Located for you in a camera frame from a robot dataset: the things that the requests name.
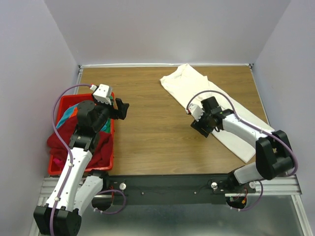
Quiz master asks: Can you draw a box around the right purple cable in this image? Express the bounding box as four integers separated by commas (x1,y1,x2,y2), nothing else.
186,90,299,212

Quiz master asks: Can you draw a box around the white t shirt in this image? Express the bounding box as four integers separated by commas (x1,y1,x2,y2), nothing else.
160,64,274,163

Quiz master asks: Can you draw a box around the dark red t shirt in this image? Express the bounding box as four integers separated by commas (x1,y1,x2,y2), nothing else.
47,117,113,174

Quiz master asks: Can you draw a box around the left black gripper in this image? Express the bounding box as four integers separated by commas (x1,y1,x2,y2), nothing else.
92,92,130,131

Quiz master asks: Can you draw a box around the teal t shirt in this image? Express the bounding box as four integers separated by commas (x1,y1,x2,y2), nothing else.
56,105,77,129

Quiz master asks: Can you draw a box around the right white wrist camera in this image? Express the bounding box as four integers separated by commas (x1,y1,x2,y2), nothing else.
187,103,204,122

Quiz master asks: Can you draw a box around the orange t shirt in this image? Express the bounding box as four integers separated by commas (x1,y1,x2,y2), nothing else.
71,107,78,117

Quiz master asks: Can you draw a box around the red plastic bin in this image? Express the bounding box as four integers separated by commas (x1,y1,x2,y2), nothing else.
48,93,114,176

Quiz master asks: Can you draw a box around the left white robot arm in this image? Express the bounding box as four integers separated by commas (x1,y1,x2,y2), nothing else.
33,98,129,236

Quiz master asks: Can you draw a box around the aluminium frame rail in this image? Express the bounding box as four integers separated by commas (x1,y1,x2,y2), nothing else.
29,175,302,236

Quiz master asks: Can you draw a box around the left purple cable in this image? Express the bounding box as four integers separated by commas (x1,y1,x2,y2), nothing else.
49,84,127,236

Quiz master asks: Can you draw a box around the purple cable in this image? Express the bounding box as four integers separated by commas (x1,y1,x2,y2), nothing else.
186,90,299,212
49,84,127,236

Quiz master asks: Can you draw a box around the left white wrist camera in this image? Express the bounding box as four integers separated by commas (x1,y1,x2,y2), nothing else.
90,84,113,105

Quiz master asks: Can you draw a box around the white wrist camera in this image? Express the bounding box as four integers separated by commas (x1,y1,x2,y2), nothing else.
187,103,204,122
90,84,113,105

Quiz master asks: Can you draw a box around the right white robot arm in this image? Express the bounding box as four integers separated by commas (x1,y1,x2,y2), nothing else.
188,96,295,193

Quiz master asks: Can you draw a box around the pink t shirt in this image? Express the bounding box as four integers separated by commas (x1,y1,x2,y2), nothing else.
53,158,65,169

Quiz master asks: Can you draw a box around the green t shirt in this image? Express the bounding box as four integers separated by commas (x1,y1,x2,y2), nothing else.
103,95,115,133

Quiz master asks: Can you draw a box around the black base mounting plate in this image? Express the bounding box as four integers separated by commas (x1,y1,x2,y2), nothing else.
92,173,256,207

